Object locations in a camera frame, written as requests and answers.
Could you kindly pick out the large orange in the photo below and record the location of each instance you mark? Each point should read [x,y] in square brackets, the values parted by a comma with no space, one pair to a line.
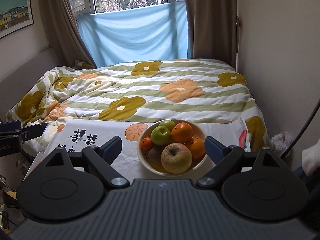
[182,132]

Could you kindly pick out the green apple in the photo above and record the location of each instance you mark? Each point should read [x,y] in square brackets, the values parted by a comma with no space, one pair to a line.
[160,135]

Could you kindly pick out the small yellow-green apple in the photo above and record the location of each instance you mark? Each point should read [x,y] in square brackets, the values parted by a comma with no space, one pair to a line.
[169,124]

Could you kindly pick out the floral striped duvet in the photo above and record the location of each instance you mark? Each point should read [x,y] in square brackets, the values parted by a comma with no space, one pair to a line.
[196,90]

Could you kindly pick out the white plastic bag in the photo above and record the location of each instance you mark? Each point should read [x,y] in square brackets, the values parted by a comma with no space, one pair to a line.
[281,141]

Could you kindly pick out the white fruit print cloth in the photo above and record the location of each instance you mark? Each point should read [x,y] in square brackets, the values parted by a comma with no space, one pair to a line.
[78,134]

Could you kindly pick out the brown right curtain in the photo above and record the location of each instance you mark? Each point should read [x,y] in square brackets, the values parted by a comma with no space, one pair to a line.
[212,29]

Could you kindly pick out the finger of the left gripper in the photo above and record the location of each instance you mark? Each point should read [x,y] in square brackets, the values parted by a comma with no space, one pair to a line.
[33,131]
[10,126]

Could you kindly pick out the yellowish brown apple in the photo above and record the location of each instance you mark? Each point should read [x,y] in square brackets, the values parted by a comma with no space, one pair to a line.
[176,158]

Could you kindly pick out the cream fruit bowl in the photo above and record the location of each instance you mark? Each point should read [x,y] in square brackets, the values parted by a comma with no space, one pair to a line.
[152,159]

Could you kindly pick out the brown left curtain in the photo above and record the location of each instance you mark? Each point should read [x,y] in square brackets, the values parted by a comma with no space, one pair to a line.
[62,32]

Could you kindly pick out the light blue window cloth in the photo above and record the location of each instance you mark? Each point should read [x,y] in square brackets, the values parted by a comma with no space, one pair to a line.
[158,32]

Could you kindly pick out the framed wall picture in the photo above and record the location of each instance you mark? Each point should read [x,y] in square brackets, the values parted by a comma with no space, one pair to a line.
[15,15]

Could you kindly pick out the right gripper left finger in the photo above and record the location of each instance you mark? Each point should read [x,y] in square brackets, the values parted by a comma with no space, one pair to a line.
[98,161]

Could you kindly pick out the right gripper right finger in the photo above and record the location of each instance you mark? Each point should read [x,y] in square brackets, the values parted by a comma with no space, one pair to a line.
[226,160]

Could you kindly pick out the grey headboard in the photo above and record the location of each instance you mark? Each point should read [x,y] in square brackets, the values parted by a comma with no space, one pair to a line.
[17,84]

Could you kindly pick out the brown curtain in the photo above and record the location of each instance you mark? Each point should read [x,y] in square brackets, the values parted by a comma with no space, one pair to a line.
[62,32]
[212,29]

